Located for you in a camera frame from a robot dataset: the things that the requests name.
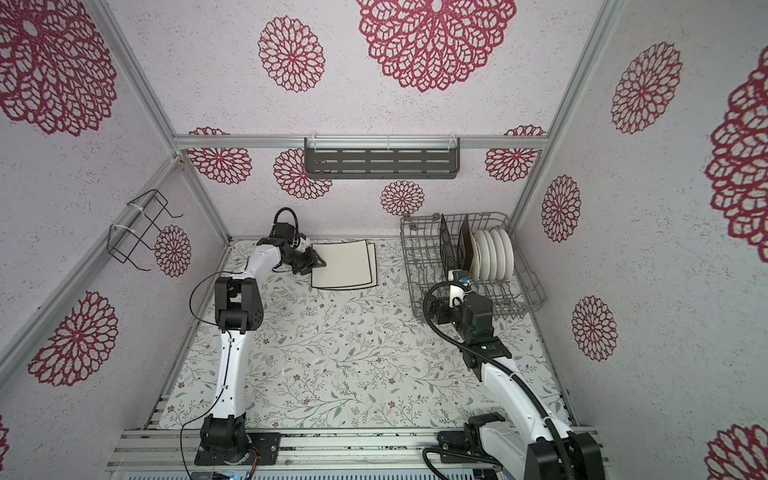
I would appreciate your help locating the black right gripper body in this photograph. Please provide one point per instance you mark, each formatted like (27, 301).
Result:
(446, 315)

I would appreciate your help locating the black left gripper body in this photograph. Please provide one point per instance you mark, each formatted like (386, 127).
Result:
(301, 260)

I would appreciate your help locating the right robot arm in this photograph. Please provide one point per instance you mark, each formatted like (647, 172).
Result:
(526, 440)

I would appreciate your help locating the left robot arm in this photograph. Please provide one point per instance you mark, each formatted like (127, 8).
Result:
(238, 314)

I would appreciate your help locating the black square plate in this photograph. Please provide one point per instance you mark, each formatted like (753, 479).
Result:
(465, 249)
(448, 254)

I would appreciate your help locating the white round plate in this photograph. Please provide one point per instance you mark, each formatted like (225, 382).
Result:
(509, 253)
(493, 261)
(500, 251)
(483, 254)

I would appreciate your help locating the floral table mat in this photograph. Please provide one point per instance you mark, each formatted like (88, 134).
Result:
(319, 353)

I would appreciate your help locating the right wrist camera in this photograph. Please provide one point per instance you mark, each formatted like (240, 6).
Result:
(460, 286)

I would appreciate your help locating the grey wire dish rack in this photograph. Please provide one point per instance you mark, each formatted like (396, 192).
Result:
(419, 237)

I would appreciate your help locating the grey wall shelf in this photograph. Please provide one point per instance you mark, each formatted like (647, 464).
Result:
(382, 159)

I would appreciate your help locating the black wire wall holder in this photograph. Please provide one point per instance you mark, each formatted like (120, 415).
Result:
(124, 238)

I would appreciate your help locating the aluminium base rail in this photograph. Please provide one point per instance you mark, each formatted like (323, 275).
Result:
(168, 448)

